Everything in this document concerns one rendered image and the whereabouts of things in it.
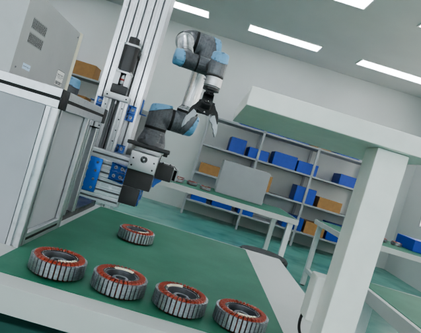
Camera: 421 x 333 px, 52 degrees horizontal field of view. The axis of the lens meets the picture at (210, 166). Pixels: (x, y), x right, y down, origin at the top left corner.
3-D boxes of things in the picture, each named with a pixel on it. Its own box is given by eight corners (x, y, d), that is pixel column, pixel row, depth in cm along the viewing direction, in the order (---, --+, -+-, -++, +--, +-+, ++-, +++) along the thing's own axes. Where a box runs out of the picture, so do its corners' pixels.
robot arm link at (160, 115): (143, 124, 235) (151, 100, 234) (167, 131, 238) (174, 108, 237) (145, 123, 223) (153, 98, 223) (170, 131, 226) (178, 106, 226)
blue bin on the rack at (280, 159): (267, 163, 799) (271, 150, 799) (289, 170, 800) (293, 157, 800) (271, 163, 757) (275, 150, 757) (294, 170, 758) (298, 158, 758)
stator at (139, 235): (110, 232, 134) (113, 221, 134) (136, 234, 143) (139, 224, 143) (132, 246, 127) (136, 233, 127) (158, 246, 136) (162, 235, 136)
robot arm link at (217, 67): (227, 57, 189) (232, 54, 181) (220, 82, 190) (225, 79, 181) (211, 51, 188) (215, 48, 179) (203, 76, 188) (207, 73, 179)
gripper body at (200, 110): (210, 118, 190) (218, 92, 190) (212, 117, 181) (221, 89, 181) (193, 113, 189) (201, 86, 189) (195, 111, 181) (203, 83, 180)
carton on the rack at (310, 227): (298, 228, 804) (301, 217, 803) (316, 234, 804) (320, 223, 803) (303, 232, 764) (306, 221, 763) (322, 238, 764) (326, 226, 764)
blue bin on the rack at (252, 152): (244, 156, 798) (246, 147, 797) (262, 161, 800) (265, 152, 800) (247, 156, 756) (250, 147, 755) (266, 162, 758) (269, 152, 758)
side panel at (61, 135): (49, 224, 124) (81, 116, 123) (59, 227, 124) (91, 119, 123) (4, 244, 96) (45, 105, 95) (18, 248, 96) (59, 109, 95)
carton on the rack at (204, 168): (198, 170, 797) (201, 161, 797) (217, 176, 798) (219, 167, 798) (198, 171, 757) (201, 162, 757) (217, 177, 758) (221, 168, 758)
